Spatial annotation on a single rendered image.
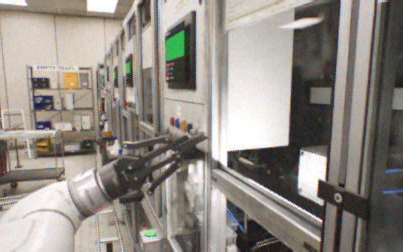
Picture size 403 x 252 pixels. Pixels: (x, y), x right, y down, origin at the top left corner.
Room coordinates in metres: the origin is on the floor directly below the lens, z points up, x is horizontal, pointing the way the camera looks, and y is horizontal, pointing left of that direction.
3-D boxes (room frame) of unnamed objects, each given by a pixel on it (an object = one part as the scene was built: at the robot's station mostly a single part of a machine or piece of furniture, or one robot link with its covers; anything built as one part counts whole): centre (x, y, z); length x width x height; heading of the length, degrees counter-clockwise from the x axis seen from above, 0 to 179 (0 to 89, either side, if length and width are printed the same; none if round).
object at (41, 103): (6.40, 3.01, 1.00); 1.30 x 0.51 x 2.00; 111
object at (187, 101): (0.95, -0.05, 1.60); 0.42 x 0.29 x 0.46; 21
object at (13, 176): (4.05, 2.44, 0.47); 0.84 x 0.53 x 0.94; 105
